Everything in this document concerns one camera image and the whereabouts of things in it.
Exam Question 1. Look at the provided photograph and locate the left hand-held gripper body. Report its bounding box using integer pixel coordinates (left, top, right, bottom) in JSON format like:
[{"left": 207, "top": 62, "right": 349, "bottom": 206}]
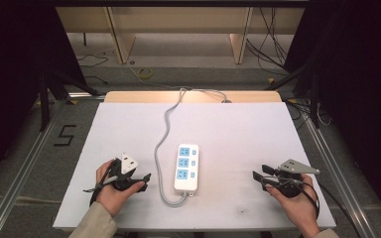
[{"left": 108, "top": 152, "right": 140, "bottom": 192}]

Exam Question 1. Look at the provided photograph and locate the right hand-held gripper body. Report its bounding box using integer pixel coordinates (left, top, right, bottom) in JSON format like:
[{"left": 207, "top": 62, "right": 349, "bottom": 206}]
[{"left": 267, "top": 159, "right": 321, "bottom": 199}]

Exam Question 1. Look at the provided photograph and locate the person's right hand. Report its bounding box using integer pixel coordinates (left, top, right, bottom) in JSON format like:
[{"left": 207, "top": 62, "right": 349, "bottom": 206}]
[{"left": 264, "top": 174, "right": 320, "bottom": 238}]

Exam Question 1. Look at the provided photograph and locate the person's left hand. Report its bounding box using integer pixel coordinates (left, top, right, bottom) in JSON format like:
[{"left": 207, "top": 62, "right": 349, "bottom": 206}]
[{"left": 95, "top": 159, "right": 146, "bottom": 218}]

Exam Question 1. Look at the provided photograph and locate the white power strip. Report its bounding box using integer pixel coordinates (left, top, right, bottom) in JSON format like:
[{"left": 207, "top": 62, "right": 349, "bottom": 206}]
[{"left": 173, "top": 143, "right": 200, "bottom": 198}]

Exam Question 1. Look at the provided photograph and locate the white table cover board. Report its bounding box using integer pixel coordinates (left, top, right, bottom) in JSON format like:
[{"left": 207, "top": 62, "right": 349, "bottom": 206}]
[{"left": 52, "top": 101, "right": 337, "bottom": 231}]

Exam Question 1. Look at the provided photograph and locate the yellow tape roll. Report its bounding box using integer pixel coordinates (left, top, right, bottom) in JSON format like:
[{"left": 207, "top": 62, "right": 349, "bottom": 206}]
[{"left": 136, "top": 66, "right": 154, "bottom": 80}]

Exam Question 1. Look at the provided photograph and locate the black metal stand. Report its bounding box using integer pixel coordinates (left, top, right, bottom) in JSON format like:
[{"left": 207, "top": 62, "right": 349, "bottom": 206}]
[
  {"left": 263, "top": 62, "right": 322, "bottom": 130},
  {"left": 38, "top": 68, "right": 101, "bottom": 133}
]

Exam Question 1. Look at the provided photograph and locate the dark curtain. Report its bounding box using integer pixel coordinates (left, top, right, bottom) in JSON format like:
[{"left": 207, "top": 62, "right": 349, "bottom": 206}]
[
  {"left": 0, "top": 0, "right": 87, "bottom": 192},
  {"left": 282, "top": 0, "right": 381, "bottom": 229}
]

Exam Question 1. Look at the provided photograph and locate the light wooden bench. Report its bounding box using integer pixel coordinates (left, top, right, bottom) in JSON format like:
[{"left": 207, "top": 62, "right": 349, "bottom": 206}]
[{"left": 55, "top": 6, "right": 306, "bottom": 65}]

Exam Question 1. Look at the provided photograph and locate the grey power strip cable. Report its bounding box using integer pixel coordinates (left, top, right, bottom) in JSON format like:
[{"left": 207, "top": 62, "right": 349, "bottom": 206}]
[{"left": 154, "top": 87, "right": 232, "bottom": 208}]

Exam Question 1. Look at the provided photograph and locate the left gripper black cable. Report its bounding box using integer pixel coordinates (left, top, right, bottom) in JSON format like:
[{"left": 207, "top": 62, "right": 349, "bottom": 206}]
[{"left": 82, "top": 172, "right": 119, "bottom": 207}]

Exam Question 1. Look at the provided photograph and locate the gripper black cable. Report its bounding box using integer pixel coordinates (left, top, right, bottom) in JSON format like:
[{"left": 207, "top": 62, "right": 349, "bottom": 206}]
[
  {"left": 82, "top": 172, "right": 119, "bottom": 207},
  {"left": 294, "top": 179, "right": 362, "bottom": 238}
]

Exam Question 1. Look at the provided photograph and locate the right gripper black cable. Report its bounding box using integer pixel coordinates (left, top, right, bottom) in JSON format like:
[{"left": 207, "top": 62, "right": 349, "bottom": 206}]
[{"left": 294, "top": 179, "right": 362, "bottom": 238}]

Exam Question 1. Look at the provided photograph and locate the aluminium floor rail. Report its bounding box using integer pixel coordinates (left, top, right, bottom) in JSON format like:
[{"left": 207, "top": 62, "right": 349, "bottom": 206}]
[
  {"left": 0, "top": 98, "right": 67, "bottom": 238},
  {"left": 302, "top": 113, "right": 380, "bottom": 238}
]

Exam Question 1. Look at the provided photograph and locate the thin black floor cable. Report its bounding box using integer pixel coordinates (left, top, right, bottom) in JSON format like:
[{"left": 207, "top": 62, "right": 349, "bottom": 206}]
[{"left": 75, "top": 54, "right": 110, "bottom": 85}]

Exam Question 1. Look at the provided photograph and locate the bundle of black floor cables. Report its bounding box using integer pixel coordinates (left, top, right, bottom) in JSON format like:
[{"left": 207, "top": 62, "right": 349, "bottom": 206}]
[{"left": 245, "top": 6, "right": 290, "bottom": 71}]

